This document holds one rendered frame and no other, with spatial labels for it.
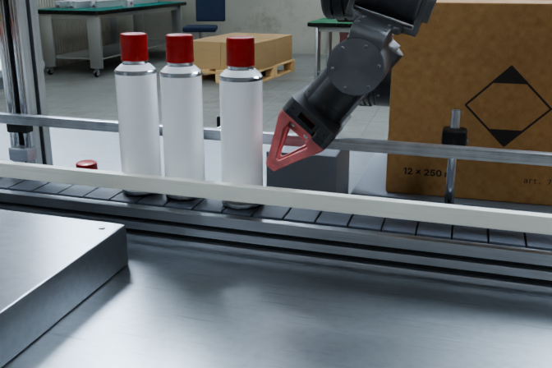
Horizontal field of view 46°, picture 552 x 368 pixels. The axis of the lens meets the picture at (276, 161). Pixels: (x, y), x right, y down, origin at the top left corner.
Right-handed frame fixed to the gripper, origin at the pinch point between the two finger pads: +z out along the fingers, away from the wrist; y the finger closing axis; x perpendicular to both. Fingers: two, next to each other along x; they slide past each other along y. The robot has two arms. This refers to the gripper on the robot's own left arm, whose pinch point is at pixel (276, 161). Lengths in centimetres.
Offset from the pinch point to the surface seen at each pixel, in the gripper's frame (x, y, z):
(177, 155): -9.5, 2.2, 7.4
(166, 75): -16.5, 2.1, 0.5
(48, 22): -320, -581, 311
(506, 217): 22.2, 4.7, -14.9
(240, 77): -9.3, 2.7, -5.9
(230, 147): -5.0, 2.9, 1.4
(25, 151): -29.6, -7.1, 29.5
